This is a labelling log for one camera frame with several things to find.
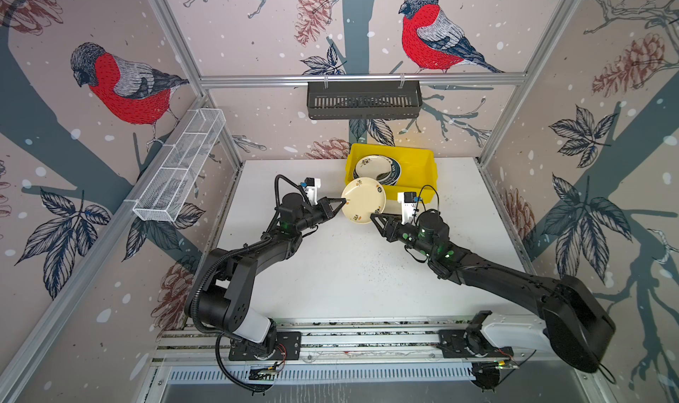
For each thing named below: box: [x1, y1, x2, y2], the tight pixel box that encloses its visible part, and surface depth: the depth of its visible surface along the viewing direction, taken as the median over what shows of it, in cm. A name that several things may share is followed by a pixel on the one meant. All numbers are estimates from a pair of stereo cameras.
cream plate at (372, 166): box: [355, 154, 393, 180], surface depth 114 cm
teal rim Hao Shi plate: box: [379, 156, 402, 186], surface depth 109 cm
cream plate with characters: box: [341, 176, 387, 225], surface depth 83 cm
